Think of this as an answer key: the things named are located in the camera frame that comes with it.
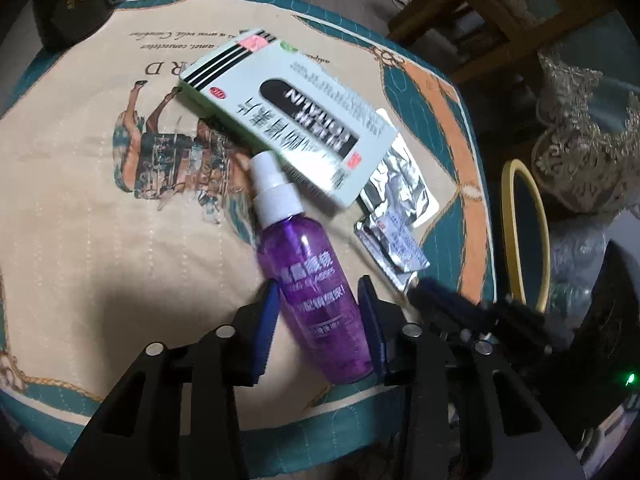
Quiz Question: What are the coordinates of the wooden chair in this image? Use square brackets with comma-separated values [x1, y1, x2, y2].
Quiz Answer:
[387, 0, 616, 86]

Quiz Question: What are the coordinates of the large silver foil packet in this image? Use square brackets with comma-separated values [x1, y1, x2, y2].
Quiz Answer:
[361, 107, 440, 226]

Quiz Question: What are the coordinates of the purple spray bottle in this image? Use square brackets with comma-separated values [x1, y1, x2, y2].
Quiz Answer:
[248, 150, 375, 386]

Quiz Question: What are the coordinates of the bag of plastic bottles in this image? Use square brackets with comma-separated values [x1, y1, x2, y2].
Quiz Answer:
[549, 212, 618, 313]

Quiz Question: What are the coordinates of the printed teal beige mat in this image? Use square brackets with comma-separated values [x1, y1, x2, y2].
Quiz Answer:
[0, 0, 496, 456]

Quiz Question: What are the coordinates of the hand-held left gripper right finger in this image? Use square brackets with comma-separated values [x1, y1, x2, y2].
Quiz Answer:
[357, 275, 586, 480]

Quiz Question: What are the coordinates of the yellow-rimmed waste bin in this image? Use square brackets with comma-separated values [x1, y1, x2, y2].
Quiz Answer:
[501, 159, 551, 313]

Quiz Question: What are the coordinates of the teal lace-trimmed tablecloth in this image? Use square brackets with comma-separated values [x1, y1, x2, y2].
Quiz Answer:
[530, 0, 640, 216]

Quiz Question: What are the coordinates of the white striped medicine box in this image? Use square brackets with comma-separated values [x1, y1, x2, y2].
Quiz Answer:
[179, 27, 399, 210]

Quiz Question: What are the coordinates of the small labelled foil packet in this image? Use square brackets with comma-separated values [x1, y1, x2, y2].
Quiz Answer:
[353, 210, 431, 291]

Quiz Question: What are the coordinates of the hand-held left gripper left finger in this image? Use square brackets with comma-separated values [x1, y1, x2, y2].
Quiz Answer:
[59, 280, 281, 480]

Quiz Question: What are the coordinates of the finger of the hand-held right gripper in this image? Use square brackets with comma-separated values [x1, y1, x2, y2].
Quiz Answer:
[407, 277, 501, 333]

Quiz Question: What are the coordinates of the black mug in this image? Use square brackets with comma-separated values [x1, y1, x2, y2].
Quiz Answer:
[32, 0, 118, 53]

